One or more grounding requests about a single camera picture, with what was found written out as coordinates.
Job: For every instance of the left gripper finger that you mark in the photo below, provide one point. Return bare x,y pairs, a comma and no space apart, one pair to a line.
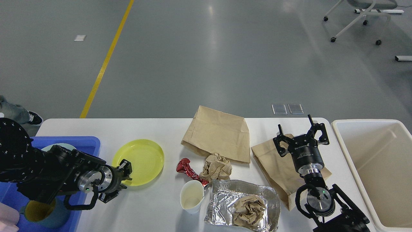
107,196
124,170

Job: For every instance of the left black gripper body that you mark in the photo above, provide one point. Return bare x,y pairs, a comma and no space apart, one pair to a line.
108,179

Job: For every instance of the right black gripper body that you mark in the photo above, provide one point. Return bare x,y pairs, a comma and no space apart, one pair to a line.
305,154

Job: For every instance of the yellow plastic plate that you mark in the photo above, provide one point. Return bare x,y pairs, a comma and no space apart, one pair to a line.
146,157

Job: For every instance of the dark teal mug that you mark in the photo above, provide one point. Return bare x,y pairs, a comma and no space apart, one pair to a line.
53,215

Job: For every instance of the pink mug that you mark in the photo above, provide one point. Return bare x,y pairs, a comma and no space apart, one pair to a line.
9,218

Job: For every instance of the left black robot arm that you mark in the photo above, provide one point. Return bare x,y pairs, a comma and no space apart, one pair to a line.
42,175

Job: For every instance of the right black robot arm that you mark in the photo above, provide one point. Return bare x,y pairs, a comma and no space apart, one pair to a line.
330,208

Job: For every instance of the brown paper bag under gripper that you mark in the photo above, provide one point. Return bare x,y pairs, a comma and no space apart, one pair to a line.
278,171

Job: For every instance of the left floor outlet plate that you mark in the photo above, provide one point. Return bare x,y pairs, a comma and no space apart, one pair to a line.
279,109

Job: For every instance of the floor outlet plate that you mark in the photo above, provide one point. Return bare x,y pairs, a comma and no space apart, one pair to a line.
295,108
279,109

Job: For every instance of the right floor outlet plate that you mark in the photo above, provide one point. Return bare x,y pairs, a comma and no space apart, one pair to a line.
295,108

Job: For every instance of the pale green plate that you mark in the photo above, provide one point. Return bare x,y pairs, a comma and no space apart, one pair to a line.
64,145

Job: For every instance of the white plastic bin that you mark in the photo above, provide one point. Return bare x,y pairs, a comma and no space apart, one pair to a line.
379,155

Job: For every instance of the red foil wrapper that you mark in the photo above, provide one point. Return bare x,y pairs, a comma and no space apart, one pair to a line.
183,166

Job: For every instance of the crumpled brown paper ball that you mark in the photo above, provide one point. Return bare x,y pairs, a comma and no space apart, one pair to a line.
216,167

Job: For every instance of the crumpled paper in tray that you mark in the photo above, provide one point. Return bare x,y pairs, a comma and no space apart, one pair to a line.
248,211

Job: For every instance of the aluminium foil tray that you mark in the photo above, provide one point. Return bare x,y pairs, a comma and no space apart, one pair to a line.
224,194

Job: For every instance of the white paper cup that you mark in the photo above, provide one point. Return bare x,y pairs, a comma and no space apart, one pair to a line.
191,196

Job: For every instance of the large brown paper bag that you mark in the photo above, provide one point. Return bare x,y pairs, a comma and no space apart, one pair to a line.
216,132

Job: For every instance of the black white sneaker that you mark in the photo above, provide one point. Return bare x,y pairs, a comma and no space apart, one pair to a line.
35,119

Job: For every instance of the white bar on floor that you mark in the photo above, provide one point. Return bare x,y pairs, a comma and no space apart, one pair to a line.
403,58

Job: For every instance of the person leg in jeans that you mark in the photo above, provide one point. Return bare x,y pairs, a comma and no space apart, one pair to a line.
13,111

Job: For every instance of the office chair with castors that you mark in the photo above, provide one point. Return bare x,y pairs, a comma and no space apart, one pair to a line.
370,8

